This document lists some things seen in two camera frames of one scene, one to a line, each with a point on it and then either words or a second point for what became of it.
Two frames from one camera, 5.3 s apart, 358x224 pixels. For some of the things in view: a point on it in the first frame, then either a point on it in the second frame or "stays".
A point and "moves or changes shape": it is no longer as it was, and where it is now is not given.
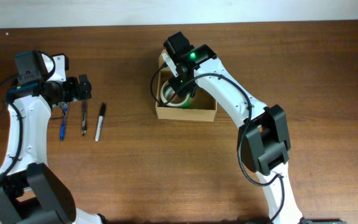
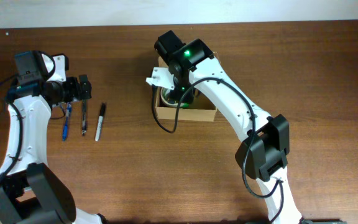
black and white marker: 100,121 stays
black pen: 84,117 stays
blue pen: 64,105 moves or changes shape
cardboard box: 202,106 stays
